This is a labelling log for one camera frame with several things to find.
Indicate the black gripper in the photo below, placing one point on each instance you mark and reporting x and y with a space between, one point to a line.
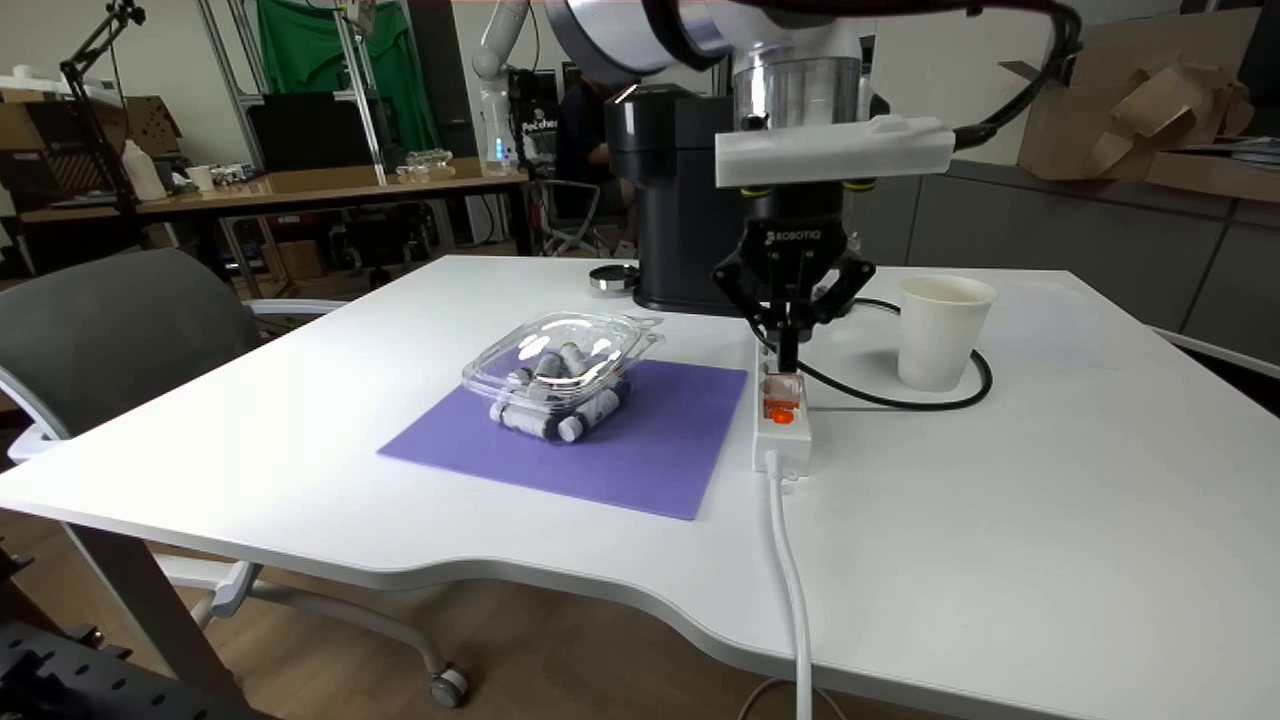
790 253

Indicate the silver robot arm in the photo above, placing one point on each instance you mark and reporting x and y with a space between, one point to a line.
803 127

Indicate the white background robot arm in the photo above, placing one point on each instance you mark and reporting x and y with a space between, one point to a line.
488 67

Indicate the white power strip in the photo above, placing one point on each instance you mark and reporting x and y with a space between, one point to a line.
782 429

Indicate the black coffee machine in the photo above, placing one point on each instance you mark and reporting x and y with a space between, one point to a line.
667 149

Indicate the white paper cup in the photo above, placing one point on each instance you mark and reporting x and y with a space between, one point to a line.
936 328

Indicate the small black round lid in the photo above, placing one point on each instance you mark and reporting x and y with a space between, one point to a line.
612 278

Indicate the purple mat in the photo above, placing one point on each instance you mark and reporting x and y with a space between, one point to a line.
652 455

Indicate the clear plastic container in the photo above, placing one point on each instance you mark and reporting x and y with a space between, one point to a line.
631 336

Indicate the white coffee capsules pile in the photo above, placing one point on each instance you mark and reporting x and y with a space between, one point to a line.
555 404

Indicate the wooden background desk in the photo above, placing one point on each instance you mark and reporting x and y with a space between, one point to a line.
345 188

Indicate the cardboard box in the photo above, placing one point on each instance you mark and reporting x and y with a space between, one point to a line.
1140 89

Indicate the green cloth backdrop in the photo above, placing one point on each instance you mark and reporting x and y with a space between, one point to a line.
300 53

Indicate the grey office chair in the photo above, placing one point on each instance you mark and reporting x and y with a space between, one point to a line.
98 343

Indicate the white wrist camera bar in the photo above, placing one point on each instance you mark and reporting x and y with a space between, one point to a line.
821 154

